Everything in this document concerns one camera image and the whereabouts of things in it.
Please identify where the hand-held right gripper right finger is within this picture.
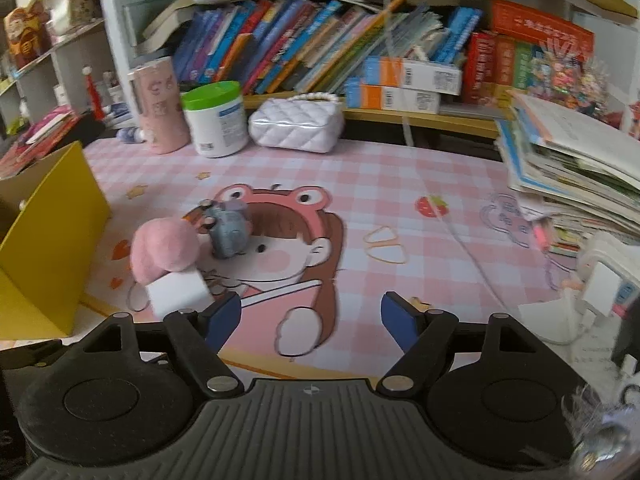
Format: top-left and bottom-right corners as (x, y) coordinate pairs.
(376, 291), (543, 401)

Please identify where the white power strip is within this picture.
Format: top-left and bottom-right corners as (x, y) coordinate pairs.
(575, 232), (640, 321)

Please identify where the white jar green lid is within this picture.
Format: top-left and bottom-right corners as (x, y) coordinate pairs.
(181, 81), (249, 158)

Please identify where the black charger plug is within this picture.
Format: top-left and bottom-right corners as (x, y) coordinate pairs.
(612, 317), (640, 368)

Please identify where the white hanging cable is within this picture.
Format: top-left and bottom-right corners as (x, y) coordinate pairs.
(385, 0), (586, 346)

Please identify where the red white figure pen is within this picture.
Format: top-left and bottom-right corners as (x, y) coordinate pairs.
(82, 66), (107, 121)

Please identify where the white side shelf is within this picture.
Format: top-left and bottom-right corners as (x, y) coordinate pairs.
(0, 17), (108, 126)

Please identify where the stack of papers and booklets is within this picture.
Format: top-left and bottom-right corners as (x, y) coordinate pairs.
(495, 90), (640, 261)

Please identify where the white charger plug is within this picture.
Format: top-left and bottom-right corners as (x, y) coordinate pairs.
(580, 262), (626, 318)

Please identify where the pile of red papers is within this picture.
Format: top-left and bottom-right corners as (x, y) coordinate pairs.
(0, 107), (86, 178)

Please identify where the orange hair clip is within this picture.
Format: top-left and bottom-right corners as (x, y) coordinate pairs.
(182, 205), (211, 233)

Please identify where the red boxed book set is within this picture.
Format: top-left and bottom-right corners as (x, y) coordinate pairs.
(462, 0), (596, 108)

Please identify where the red gold figure decoration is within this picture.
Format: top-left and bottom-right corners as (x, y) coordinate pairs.
(4, 0), (51, 68)

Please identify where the pink cylindrical humidifier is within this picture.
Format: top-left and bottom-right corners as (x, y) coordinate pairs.
(127, 56), (187, 155)

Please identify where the white foam block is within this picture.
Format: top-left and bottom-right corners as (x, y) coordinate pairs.
(146, 267), (215, 318)

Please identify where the small grey toy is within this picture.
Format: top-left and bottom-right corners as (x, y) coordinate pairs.
(202, 200), (251, 260)

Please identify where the yellow cardboard box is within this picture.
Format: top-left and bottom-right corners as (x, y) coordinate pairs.
(0, 141), (112, 339)

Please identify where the row of colourful books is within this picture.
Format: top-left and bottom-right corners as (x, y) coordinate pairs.
(172, 0), (483, 96)

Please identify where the orange blue white carton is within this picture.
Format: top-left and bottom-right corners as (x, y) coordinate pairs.
(345, 77), (442, 115)
(360, 56), (463, 96)

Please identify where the colourful spiky ornament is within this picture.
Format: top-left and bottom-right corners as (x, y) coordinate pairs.
(530, 50), (621, 126)

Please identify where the white wooden bookshelf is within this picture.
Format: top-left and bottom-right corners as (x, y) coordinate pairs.
(92, 0), (640, 141)

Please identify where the white quilted purse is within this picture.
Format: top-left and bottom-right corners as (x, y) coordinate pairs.
(248, 92), (346, 153)

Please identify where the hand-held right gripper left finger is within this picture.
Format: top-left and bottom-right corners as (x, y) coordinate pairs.
(82, 291), (244, 401)

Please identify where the small pink plush toy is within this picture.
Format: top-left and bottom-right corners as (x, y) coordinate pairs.
(131, 218), (201, 286)

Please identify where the pink printed table mat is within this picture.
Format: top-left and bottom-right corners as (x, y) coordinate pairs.
(75, 135), (623, 391)

